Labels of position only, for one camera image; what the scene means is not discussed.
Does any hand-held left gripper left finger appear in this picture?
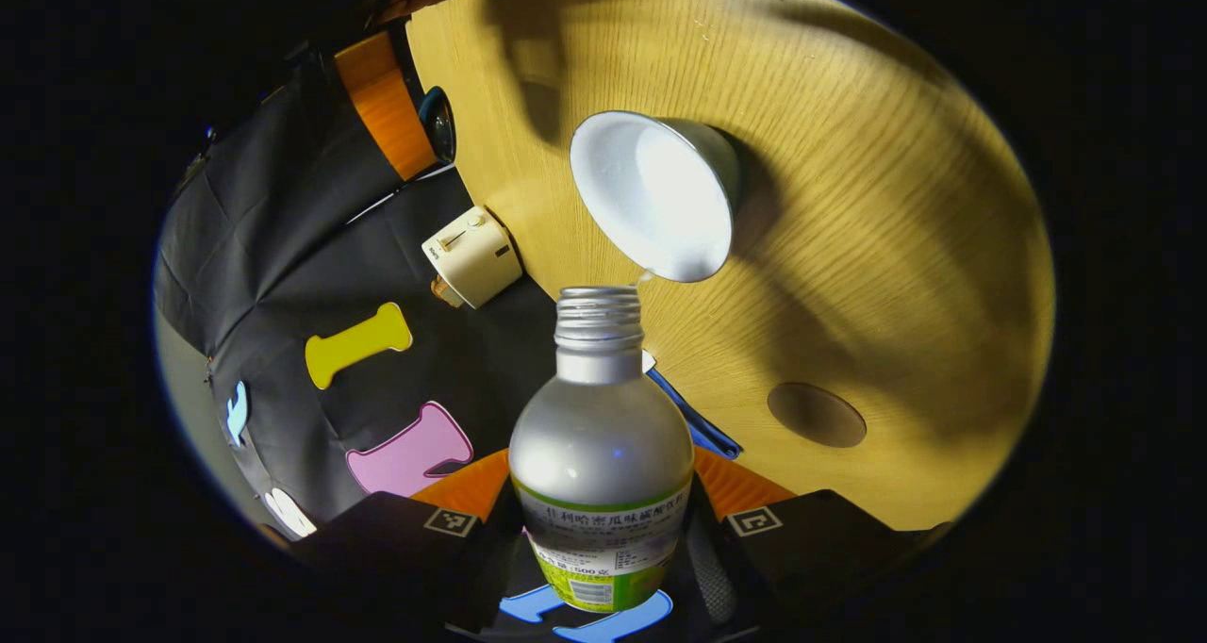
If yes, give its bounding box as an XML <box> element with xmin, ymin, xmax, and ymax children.
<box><xmin>288</xmin><ymin>448</ymin><xmax>531</xmax><ymax>630</ymax></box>

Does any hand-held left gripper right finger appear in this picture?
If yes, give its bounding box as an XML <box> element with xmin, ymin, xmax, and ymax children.
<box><xmin>684</xmin><ymin>446</ymin><xmax>953</xmax><ymax>631</ymax></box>

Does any teal teacup lid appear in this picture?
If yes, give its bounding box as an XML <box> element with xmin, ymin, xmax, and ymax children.
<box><xmin>418</xmin><ymin>86</ymin><xmax>458</xmax><ymax>165</ymax></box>

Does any silver green water bottle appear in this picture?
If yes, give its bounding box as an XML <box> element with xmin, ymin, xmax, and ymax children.
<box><xmin>509</xmin><ymin>285</ymin><xmax>696</xmax><ymax>614</ymax></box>

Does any round brown coaster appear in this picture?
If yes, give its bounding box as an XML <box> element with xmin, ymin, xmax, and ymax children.
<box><xmin>767</xmin><ymin>382</ymin><xmax>868</xmax><ymax>449</ymax></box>

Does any teal teacup white inside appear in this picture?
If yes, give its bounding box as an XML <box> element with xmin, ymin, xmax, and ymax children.
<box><xmin>569</xmin><ymin>110</ymin><xmax>743</xmax><ymax>284</ymax></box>

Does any black backdrop cloth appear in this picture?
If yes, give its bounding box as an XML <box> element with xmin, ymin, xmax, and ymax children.
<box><xmin>153</xmin><ymin>58</ymin><xmax>746</xmax><ymax>643</ymax></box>

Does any folded blue towel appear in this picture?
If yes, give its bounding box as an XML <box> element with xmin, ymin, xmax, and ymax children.
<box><xmin>646</xmin><ymin>353</ymin><xmax>743</xmax><ymax>461</ymax></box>

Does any cream toaster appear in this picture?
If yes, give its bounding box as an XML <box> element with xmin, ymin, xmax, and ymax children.
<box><xmin>422</xmin><ymin>206</ymin><xmax>523</xmax><ymax>310</ymax></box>

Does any white cable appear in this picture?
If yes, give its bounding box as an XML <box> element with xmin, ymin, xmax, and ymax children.
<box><xmin>344</xmin><ymin>160</ymin><xmax>460</xmax><ymax>225</ymax></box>

